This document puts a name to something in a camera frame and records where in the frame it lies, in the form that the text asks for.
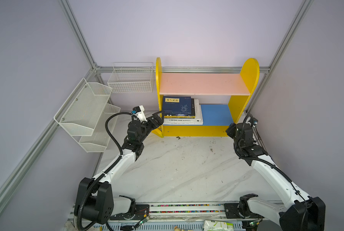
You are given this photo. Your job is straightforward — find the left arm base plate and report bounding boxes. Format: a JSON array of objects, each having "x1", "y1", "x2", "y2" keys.
[{"x1": 109, "y1": 204, "x2": 150, "y2": 221}]

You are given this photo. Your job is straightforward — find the white mesh two-tier rack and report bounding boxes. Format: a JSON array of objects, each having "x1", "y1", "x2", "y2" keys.
[{"x1": 54, "y1": 79, "x2": 121, "y2": 153}]

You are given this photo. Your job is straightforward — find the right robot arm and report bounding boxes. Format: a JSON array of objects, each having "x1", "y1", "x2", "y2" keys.
[{"x1": 226, "y1": 123, "x2": 326, "y2": 231}]

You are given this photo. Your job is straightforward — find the yellow paperback book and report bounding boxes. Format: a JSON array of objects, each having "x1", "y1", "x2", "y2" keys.
[{"x1": 164, "y1": 115, "x2": 195, "y2": 119}]

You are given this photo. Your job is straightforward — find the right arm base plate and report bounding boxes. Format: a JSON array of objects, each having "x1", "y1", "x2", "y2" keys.
[{"x1": 224, "y1": 203, "x2": 262, "y2": 219}]

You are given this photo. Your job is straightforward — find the aluminium front rail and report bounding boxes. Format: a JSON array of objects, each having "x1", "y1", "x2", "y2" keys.
[{"x1": 82, "y1": 201, "x2": 268, "y2": 231}]

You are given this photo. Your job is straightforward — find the white wire basket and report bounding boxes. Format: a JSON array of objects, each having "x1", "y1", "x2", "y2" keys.
[{"x1": 107, "y1": 62, "x2": 155, "y2": 93}]

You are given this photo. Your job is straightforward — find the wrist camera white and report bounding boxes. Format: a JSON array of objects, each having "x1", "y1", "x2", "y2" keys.
[
  {"x1": 249, "y1": 117, "x2": 258, "y2": 127},
  {"x1": 132, "y1": 105, "x2": 147, "y2": 122}
]

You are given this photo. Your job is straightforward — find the yellow pink blue bookshelf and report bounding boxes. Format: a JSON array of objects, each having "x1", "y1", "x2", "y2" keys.
[{"x1": 155, "y1": 58, "x2": 260, "y2": 137}]

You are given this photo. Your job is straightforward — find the white Chokladfabriken book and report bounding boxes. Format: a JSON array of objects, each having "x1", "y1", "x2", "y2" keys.
[{"x1": 162, "y1": 99, "x2": 204, "y2": 123}]

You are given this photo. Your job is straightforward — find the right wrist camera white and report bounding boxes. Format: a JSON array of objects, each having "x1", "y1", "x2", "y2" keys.
[{"x1": 249, "y1": 117, "x2": 258, "y2": 127}]

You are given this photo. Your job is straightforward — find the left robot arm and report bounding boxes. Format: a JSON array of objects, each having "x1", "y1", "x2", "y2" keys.
[{"x1": 74, "y1": 106, "x2": 164, "y2": 231}]

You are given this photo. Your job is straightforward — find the white green carton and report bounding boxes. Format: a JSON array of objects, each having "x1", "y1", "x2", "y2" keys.
[{"x1": 203, "y1": 220, "x2": 234, "y2": 231}]

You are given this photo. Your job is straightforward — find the yellow banana bunch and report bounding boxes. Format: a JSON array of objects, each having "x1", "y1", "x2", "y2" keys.
[{"x1": 152, "y1": 128, "x2": 164, "y2": 138}]

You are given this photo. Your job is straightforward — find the black corrugated cable left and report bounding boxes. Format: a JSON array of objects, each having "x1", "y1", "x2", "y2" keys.
[{"x1": 76, "y1": 112, "x2": 133, "y2": 231}]

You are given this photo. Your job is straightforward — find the black book white characters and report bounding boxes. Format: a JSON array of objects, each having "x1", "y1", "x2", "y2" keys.
[{"x1": 163, "y1": 98, "x2": 196, "y2": 118}]

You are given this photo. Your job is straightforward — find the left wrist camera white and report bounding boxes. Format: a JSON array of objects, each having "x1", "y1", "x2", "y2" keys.
[{"x1": 132, "y1": 105, "x2": 147, "y2": 122}]

